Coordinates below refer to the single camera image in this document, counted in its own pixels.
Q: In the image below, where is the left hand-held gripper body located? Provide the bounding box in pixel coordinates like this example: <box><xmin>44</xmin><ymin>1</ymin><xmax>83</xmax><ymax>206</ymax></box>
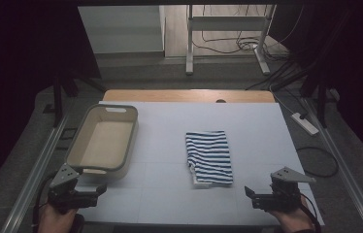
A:
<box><xmin>47</xmin><ymin>162</ymin><xmax>88</xmax><ymax>216</ymax></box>

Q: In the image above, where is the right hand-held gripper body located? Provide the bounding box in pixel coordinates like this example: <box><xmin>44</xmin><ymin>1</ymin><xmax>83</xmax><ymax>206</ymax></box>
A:
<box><xmin>259</xmin><ymin>166</ymin><xmax>317</xmax><ymax>214</ymax></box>

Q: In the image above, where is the beige plastic basket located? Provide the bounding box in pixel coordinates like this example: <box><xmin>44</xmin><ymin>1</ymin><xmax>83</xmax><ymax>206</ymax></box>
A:
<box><xmin>65</xmin><ymin>103</ymin><xmax>140</xmax><ymax>183</ymax></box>

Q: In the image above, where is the blue white striped garment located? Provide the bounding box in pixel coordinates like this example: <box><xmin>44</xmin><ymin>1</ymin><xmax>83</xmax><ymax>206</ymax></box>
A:
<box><xmin>184</xmin><ymin>130</ymin><xmax>235</xmax><ymax>188</ymax></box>

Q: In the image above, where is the person's right hand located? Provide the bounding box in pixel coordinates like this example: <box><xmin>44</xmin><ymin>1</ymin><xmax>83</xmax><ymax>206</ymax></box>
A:
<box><xmin>267</xmin><ymin>196</ymin><xmax>315</xmax><ymax>233</ymax></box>

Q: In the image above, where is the person's left hand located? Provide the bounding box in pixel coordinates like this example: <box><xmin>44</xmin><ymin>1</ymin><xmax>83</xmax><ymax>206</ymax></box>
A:
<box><xmin>37</xmin><ymin>203</ymin><xmax>79</xmax><ymax>233</ymax></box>

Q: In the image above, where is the dark floor plate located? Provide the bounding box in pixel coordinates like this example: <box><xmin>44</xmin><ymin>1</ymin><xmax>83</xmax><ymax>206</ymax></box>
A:
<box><xmin>58</xmin><ymin>127</ymin><xmax>79</xmax><ymax>142</ymax></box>

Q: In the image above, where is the white power strip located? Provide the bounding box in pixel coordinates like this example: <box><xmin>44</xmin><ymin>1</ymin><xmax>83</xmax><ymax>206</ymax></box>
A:
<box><xmin>290</xmin><ymin>112</ymin><xmax>320</xmax><ymax>137</ymax></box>

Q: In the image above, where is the white table cover sheet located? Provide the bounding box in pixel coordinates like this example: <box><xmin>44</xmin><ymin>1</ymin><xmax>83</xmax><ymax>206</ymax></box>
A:
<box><xmin>72</xmin><ymin>100</ymin><xmax>326</xmax><ymax>227</ymax></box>

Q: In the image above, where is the black metal stand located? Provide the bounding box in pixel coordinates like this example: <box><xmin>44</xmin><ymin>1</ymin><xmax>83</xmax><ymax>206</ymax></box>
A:
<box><xmin>42</xmin><ymin>71</ymin><xmax>107</xmax><ymax>129</ymax></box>
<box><xmin>270</xmin><ymin>59</ymin><xmax>342</xmax><ymax>130</ymax></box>

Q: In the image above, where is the pale grey cabinet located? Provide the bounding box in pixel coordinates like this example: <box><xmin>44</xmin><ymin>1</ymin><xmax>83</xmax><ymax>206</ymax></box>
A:
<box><xmin>77</xmin><ymin>5</ymin><xmax>166</xmax><ymax>55</ymax></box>

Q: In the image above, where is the aluminium rail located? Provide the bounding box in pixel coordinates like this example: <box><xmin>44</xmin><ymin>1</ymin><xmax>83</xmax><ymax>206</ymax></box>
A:
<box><xmin>0</xmin><ymin>114</ymin><xmax>71</xmax><ymax>233</ymax></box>
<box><xmin>301</xmin><ymin>96</ymin><xmax>363</xmax><ymax>233</ymax></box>

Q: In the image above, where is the right hand-held gripper black cable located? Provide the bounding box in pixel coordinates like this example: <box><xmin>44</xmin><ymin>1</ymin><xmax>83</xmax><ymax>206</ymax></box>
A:
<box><xmin>299</xmin><ymin>191</ymin><xmax>322</xmax><ymax>233</ymax></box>

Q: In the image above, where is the hand-held gripper black cable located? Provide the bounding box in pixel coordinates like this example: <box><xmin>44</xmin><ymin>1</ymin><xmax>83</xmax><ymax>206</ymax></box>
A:
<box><xmin>299</xmin><ymin>191</ymin><xmax>322</xmax><ymax>233</ymax></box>
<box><xmin>31</xmin><ymin>173</ymin><xmax>57</xmax><ymax>233</ymax></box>

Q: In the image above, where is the left hand-held gripper black cable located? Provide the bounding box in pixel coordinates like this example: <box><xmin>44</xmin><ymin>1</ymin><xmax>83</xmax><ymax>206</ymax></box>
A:
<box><xmin>31</xmin><ymin>173</ymin><xmax>57</xmax><ymax>233</ymax></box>

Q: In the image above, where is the black looped floor cable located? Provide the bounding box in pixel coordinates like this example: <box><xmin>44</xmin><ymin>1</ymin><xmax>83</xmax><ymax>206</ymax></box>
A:
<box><xmin>295</xmin><ymin>146</ymin><xmax>340</xmax><ymax>179</ymax></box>

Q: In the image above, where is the white power strip cable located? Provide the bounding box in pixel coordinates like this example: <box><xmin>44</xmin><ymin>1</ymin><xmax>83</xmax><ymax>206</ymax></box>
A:
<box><xmin>269</xmin><ymin>83</ymin><xmax>296</xmax><ymax>115</ymax></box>

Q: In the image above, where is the tangle of black floor cables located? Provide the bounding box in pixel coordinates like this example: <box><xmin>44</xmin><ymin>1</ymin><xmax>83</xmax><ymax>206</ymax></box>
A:
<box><xmin>191</xmin><ymin>4</ymin><xmax>290</xmax><ymax>62</ymax></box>

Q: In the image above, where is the white metal desk frame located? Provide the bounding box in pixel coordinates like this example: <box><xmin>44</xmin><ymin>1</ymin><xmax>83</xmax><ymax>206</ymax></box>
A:
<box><xmin>184</xmin><ymin>4</ymin><xmax>278</xmax><ymax>77</ymax></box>

